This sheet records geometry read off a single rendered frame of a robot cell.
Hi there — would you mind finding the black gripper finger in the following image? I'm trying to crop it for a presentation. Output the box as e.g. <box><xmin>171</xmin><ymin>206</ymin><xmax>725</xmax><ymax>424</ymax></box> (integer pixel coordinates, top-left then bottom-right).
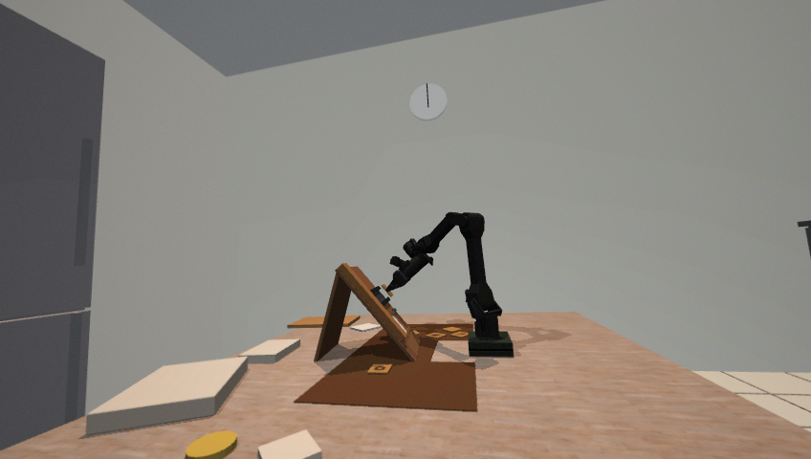
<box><xmin>385</xmin><ymin>274</ymin><xmax>403</xmax><ymax>292</ymax></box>

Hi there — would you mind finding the yellow flat disc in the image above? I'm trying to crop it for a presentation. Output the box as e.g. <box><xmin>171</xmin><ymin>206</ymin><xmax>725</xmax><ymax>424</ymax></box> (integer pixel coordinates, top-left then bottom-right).
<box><xmin>186</xmin><ymin>431</ymin><xmax>237</xmax><ymax>459</ymax></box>

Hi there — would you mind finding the tan flat rectangular board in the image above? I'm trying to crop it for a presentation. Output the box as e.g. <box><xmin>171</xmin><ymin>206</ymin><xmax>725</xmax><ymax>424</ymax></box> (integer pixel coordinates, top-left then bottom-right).
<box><xmin>287</xmin><ymin>316</ymin><xmax>360</xmax><ymax>328</ymax></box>

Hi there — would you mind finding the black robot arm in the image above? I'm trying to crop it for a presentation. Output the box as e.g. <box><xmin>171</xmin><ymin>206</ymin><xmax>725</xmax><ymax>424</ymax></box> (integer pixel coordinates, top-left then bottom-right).
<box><xmin>403</xmin><ymin>212</ymin><xmax>502</xmax><ymax>340</ymax></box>

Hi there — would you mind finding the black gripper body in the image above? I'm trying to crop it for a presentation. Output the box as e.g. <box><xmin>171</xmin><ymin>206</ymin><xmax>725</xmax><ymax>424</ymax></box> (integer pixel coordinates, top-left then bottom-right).
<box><xmin>393</xmin><ymin>260</ymin><xmax>420</xmax><ymax>286</ymax></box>

